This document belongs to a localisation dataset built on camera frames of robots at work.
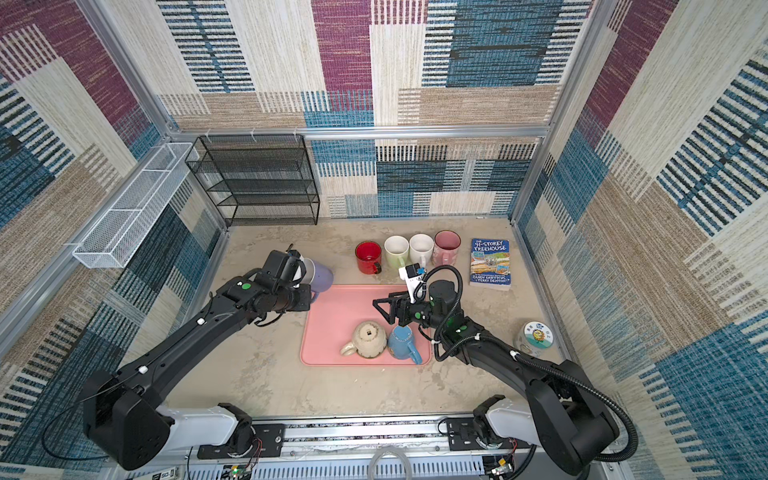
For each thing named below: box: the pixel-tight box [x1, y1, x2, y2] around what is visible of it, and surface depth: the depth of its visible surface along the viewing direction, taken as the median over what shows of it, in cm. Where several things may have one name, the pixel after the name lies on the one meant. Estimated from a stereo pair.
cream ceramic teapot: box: [340, 321, 388, 359], surface depth 83 cm
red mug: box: [355, 240, 382, 275], surface depth 103 cm
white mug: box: [409, 233, 434, 269], surface depth 102 cm
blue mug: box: [388, 325, 422, 365], surface depth 83 cm
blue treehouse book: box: [469, 239, 511, 290], surface depth 107 cm
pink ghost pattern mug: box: [432, 229, 462, 268], surface depth 101 cm
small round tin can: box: [513, 320, 554, 358], surface depth 84 cm
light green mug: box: [384, 235, 410, 269], surface depth 103 cm
